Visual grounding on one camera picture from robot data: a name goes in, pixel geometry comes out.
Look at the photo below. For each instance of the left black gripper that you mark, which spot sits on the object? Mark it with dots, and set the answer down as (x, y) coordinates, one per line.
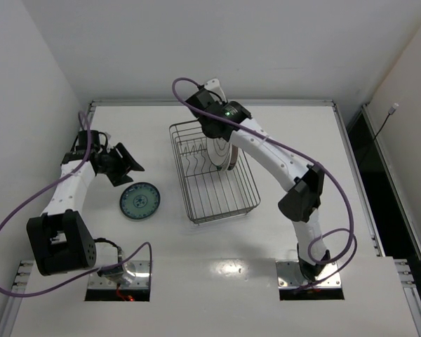
(113, 165)

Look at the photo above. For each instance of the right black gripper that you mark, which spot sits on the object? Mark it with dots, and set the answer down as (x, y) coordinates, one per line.
(212, 130)

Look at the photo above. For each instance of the white plate with chinese characters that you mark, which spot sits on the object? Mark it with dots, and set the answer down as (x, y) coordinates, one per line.
(219, 152)

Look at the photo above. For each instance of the blue floral small plate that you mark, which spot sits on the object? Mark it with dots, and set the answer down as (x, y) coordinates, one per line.
(140, 201)

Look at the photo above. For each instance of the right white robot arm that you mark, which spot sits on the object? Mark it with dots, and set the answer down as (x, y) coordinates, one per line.
(303, 183)

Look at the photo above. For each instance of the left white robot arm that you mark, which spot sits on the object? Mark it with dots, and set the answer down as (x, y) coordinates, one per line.
(59, 238)

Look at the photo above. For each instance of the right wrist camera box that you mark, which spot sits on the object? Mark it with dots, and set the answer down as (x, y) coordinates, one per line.
(203, 100)

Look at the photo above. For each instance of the grey wire dish rack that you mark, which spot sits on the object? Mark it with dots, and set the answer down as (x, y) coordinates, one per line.
(209, 193)

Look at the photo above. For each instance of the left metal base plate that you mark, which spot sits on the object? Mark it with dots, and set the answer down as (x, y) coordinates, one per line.
(134, 274)

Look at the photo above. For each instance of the metal base plate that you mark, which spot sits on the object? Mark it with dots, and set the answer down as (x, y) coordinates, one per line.
(290, 277)
(134, 274)

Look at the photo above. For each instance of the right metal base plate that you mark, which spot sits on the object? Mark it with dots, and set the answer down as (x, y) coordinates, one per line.
(290, 277)

